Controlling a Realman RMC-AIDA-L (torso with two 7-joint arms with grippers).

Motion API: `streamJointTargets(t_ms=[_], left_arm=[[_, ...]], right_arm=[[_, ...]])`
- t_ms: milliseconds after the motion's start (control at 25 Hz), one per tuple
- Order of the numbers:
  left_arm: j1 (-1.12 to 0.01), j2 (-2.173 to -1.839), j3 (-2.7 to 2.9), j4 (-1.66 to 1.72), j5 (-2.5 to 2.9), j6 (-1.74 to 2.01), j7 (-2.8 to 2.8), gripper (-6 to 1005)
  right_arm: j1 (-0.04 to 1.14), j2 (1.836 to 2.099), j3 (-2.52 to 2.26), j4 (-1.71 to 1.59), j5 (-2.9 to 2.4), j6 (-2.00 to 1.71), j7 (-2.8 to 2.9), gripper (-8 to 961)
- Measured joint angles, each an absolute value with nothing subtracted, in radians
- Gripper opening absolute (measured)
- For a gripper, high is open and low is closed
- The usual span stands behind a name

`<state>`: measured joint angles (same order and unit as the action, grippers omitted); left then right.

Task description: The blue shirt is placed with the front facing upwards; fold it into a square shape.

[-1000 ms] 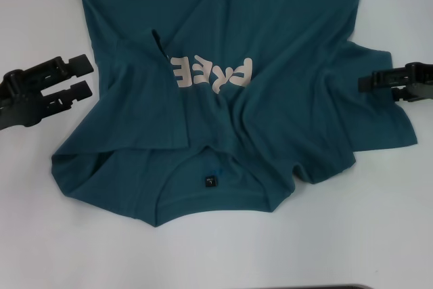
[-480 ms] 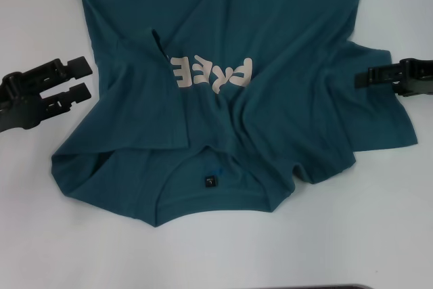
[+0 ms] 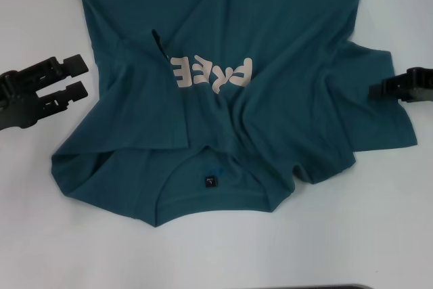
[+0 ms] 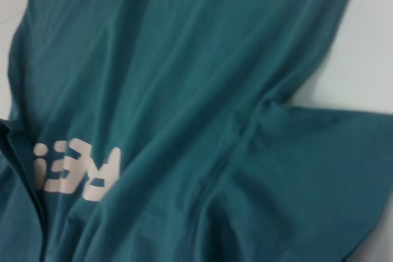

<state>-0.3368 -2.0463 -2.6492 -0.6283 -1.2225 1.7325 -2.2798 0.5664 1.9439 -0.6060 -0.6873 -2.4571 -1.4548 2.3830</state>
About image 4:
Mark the teal t-shirt with FREE print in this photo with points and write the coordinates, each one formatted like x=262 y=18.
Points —
x=184 y=59

